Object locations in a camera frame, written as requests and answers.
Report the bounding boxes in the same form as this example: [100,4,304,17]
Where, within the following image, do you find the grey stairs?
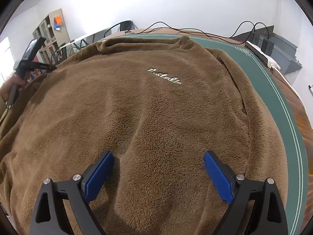
[269,32,303,76]

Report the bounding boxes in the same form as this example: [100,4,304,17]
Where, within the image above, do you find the green table mat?
[105,28,309,235]

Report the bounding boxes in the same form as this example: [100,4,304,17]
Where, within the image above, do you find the white power strip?
[245,41,282,70]

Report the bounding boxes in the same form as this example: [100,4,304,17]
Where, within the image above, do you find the white folding table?
[60,28,111,47]

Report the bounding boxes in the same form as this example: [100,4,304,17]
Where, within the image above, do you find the window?
[0,36,12,77]

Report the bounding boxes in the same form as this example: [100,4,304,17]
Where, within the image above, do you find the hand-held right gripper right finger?
[204,151,289,235]

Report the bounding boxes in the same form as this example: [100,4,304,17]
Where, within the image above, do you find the beige glass-door cabinet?
[33,8,71,62]

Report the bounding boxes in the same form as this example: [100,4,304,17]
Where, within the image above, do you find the person's left hand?
[0,75,27,101]

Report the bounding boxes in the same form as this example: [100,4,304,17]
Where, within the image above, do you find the brown fleece sweater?
[0,35,289,235]

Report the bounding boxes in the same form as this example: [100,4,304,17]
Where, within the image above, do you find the black cable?
[231,20,275,43]
[125,22,246,45]

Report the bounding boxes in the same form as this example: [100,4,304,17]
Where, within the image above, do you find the white cable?
[273,67,302,99]

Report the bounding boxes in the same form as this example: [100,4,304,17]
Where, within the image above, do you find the black metal chair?
[51,45,68,62]

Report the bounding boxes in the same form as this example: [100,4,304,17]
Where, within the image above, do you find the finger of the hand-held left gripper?
[24,61,58,76]

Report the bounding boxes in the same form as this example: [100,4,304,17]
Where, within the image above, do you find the black armchair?
[108,20,134,34]

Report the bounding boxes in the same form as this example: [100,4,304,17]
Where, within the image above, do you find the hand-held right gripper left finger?
[29,151,114,235]

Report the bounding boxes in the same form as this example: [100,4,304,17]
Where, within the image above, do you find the black power adapter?
[249,28,275,55]

